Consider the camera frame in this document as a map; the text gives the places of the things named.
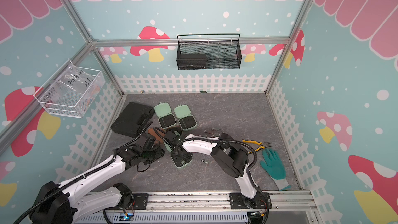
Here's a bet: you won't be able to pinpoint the green clipper case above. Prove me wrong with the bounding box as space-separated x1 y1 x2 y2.
174 105 198 131
164 142 193 168
154 102 177 129

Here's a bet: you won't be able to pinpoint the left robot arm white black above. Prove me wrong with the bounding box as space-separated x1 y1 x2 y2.
15 134 165 224

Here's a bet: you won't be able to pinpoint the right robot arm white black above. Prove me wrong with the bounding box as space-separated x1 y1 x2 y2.
162 132 272 210

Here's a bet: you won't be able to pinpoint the brown clipper case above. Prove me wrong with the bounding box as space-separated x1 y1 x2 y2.
148 126 182 144

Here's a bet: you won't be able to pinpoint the black plastic tool case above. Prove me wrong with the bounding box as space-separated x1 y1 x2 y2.
111 102 154 138

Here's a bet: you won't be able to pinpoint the black box in basket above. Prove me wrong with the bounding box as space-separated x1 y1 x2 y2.
177 54 207 70

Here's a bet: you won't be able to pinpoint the green work glove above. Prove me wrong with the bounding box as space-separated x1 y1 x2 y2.
260 148 291 191

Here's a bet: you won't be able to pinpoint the yellow handled pliers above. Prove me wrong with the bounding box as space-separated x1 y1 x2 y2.
242 140 272 152

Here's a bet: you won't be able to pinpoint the clear acrylic wall bin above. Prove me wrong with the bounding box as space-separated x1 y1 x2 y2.
33 60 105 118

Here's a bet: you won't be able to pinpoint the black wire mesh basket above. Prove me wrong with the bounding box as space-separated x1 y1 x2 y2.
177 33 242 69

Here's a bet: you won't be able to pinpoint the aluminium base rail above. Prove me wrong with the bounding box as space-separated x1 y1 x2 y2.
62 191 318 214

